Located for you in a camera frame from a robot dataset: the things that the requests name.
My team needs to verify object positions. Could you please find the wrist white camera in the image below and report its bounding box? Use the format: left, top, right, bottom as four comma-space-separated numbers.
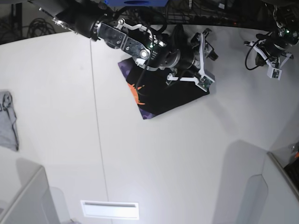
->
267, 67, 282, 80
196, 76, 215, 92

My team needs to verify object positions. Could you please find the blue box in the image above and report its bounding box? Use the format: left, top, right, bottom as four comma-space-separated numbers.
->
104, 0, 168, 7

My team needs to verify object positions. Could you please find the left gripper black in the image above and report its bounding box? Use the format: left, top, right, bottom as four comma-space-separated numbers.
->
256, 39, 289, 61

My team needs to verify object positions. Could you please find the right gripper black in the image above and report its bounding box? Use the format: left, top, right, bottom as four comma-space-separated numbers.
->
163, 46, 196, 70

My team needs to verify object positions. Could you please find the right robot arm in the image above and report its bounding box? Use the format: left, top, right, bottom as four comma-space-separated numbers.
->
32, 0, 200, 71

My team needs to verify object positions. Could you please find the black keyboard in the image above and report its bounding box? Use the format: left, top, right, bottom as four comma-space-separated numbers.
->
284, 159, 299, 190

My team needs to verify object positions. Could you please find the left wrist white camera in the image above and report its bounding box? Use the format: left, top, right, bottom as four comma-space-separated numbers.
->
267, 67, 282, 80

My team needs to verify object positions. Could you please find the black T-shirt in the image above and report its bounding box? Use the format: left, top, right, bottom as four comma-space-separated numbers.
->
118, 58, 209, 119

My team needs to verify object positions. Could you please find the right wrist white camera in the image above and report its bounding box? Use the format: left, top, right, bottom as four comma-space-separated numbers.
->
196, 76, 215, 92

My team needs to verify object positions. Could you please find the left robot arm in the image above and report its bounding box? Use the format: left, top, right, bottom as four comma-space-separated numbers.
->
259, 0, 299, 59

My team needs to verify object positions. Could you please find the grey folded T-shirt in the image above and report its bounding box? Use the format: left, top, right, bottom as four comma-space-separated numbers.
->
0, 91, 19, 152

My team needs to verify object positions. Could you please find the white label plate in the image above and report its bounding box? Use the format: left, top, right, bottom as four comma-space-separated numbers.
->
80, 200, 140, 220

